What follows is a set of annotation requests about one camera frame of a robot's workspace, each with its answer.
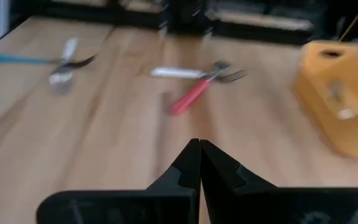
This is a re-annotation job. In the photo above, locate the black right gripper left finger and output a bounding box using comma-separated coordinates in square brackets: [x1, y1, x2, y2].
[35, 138, 201, 224]

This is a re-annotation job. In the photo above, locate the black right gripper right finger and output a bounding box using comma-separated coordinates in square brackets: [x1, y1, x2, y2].
[200, 139, 358, 224]

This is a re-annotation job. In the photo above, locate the red-handled steel fork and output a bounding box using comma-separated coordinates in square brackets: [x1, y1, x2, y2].
[168, 60, 231, 116]

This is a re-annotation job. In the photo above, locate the white-handled steel fork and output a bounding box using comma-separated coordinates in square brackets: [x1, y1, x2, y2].
[327, 77, 357, 121]
[48, 36, 80, 94]
[150, 66, 248, 84]

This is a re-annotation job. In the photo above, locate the teal-handled steel fork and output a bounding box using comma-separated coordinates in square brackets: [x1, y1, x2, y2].
[0, 53, 98, 70]

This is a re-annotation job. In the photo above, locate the yellow plastic bin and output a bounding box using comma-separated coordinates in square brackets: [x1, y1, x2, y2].
[293, 39, 358, 159]

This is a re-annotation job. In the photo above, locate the black aluminium table frame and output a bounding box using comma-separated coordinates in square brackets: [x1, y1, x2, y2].
[20, 0, 358, 47]

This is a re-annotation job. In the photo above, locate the yellow cable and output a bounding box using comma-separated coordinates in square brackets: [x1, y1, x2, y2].
[339, 0, 358, 43]

